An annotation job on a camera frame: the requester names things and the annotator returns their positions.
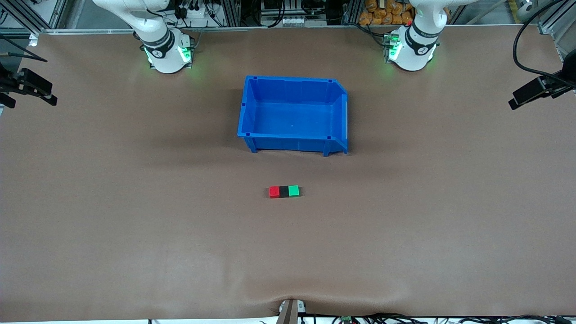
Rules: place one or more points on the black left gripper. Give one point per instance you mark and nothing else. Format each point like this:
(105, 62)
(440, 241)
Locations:
(552, 84)

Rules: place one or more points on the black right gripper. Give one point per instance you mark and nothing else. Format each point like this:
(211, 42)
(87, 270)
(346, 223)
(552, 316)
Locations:
(10, 83)

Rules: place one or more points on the red cube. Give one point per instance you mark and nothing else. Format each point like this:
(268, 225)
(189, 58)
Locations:
(274, 192)

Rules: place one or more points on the green cube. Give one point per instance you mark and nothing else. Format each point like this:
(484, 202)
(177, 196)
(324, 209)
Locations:
(294, 191)

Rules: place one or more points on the black cube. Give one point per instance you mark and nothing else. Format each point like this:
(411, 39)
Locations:
(284, 192)

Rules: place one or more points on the orange snack packets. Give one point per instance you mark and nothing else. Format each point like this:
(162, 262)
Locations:
(382, 15)

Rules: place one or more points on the white power strip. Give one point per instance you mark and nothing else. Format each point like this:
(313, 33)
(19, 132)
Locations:
(303, 21)
(193, 11)

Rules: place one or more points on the brown table mat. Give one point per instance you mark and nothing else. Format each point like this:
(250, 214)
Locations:
(135, 247)

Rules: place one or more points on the blue plastic storage bin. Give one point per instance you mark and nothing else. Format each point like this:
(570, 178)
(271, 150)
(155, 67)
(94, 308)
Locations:
(292, 117)

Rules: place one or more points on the metal table clamp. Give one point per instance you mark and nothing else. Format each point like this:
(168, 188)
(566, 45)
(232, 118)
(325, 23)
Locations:
(288, 312)

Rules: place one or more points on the aluminium frame profile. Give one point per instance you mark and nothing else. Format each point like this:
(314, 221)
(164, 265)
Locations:
(27, 13)
(558, 18)

